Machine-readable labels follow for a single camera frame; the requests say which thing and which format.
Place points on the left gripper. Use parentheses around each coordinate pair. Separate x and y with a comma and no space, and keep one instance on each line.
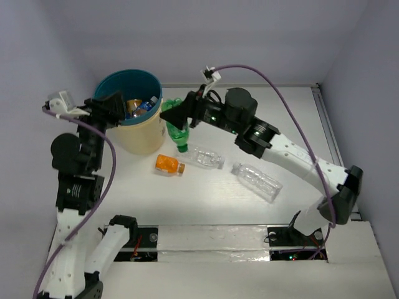
(98,108)

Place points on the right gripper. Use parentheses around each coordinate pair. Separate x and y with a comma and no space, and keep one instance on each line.
(178,114)

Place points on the yellow label clear bottle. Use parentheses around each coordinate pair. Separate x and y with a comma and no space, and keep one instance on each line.
(132,105)

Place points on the blue label bottle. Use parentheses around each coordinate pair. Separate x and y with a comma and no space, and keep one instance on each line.
(146,106)

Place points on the clear crushed plastic bottle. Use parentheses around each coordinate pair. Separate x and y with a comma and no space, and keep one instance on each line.
(203,157)

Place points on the clear bottle white cap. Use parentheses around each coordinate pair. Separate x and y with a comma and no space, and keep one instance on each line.
(258,182)

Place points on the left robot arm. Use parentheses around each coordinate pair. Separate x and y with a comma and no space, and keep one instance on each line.
(70,271)

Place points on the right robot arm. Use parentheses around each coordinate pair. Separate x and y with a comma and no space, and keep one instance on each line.
(339,186)

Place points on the teal and cream bin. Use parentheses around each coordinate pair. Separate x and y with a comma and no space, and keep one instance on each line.
(145,134)

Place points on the small orange juice bottle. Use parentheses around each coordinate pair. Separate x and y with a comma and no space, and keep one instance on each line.
(168,166)

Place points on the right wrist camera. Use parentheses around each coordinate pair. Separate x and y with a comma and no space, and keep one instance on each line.
(211,77)

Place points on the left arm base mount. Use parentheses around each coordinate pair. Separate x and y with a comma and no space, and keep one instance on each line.
(143,249)

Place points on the aluminium rail right edge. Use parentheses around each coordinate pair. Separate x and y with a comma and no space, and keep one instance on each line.
(327,127)

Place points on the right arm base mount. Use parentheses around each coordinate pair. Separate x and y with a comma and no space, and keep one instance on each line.
(288,245)

